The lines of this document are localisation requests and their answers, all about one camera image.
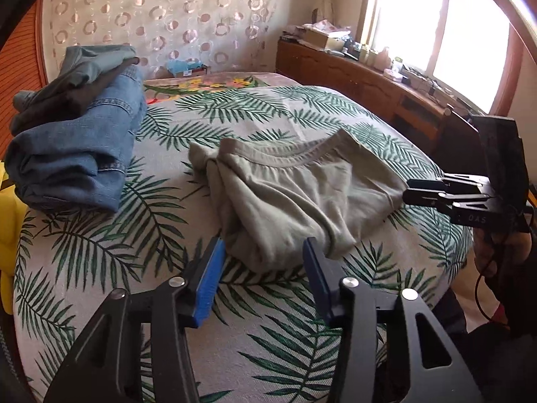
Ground folded blue denim jeans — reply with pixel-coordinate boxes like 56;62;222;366
4;65;147;213

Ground circle pattern curtain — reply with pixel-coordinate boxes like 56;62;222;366
42;0;282;80

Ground blue item in cardboard box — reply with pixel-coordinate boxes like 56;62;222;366
165;59;208;78

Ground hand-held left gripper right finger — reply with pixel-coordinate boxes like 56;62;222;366
302;237;485;403

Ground pink floral blanket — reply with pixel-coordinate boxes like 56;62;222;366
143;71;294;93

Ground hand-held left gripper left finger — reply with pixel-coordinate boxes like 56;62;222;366
44;236;227;403

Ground folded dark pants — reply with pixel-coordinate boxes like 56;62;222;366
17;61;141;118

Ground person's right forearm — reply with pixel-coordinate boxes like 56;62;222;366
436;294;537;403

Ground wooden cabinet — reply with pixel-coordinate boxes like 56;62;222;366
276;38;475;164

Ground window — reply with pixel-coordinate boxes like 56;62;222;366
361;0;512;114

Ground cardboard box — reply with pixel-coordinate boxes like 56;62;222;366
304;23;351;51

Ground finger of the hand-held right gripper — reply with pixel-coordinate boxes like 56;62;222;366
408;175;492;194
403;190;488;216

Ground leaf print blanket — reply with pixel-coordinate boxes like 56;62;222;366
12;84;475;403

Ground folded light blue pants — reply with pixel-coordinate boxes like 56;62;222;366
10;44;139;112

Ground person's right hand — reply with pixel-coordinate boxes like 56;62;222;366
472;233;531;303

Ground row of small bottles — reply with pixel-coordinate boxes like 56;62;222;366
344;40;403;78

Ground grey-green pants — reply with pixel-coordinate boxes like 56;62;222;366
187;128;418;271

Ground yellow quilted cloth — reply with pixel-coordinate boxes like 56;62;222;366
0;162;28;315

